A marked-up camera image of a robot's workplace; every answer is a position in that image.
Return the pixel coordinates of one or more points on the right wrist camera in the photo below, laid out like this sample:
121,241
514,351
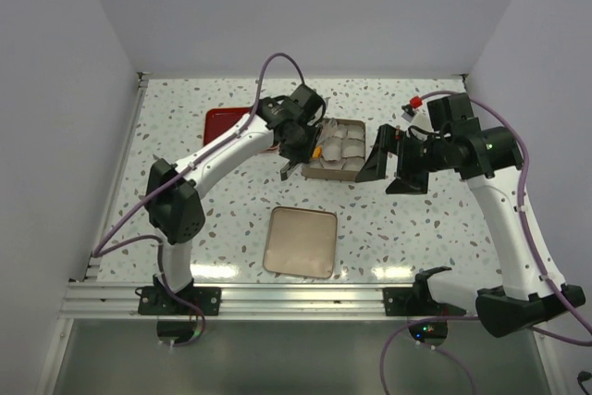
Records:
415,114

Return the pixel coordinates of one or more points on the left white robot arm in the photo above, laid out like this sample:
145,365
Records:
175,191

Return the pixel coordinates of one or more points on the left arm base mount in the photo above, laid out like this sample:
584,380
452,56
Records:
155,300

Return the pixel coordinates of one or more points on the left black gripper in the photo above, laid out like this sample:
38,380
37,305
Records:
302,155

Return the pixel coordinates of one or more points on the orange fish cookie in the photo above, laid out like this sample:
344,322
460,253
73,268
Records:
317,153

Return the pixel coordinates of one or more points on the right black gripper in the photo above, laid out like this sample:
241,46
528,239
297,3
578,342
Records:
407,181

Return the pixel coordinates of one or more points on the square tin lid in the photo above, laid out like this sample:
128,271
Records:
301,242

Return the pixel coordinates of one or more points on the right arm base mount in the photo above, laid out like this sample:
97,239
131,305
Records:
416,300

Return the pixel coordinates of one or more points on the red rectangular tray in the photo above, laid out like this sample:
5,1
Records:
219,120

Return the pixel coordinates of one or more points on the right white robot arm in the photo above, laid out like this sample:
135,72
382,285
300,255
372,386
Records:
493,163

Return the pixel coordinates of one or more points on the aluminium front rail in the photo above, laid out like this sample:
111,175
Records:
275,302

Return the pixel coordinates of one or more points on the metal tongs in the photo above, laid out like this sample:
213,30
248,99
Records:
296,144

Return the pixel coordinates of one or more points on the square cookie tin box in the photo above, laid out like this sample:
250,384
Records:
343,143

